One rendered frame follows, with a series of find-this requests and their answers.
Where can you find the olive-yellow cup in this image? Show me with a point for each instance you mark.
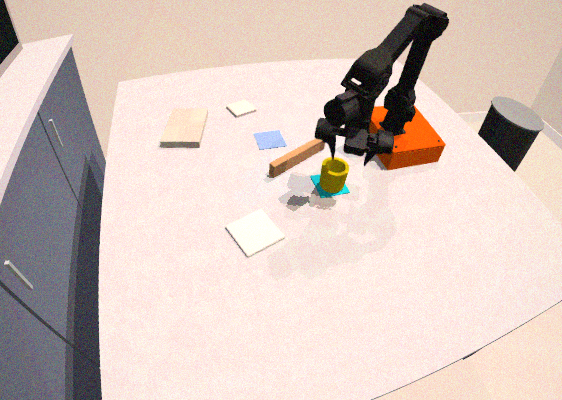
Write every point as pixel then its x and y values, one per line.
pixel 333 174

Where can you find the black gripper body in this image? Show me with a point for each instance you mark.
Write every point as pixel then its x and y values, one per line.
pixel 384 143

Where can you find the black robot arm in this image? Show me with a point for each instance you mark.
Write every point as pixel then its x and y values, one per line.
pixel 421 24

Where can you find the brown wooden bar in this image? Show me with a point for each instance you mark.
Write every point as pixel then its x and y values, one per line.
pixel 295 157

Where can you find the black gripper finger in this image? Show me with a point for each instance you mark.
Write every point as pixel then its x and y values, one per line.
pixel 331 145
pixel 370 155

